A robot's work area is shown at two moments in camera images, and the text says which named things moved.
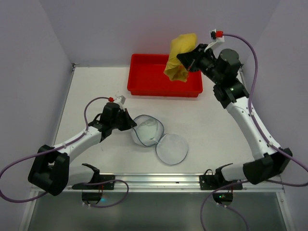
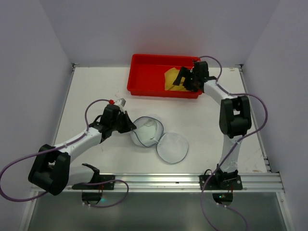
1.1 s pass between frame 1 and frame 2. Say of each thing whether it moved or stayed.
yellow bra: moved
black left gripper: stayed
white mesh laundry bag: stayed
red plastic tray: stayed
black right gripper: moved
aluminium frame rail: stayed
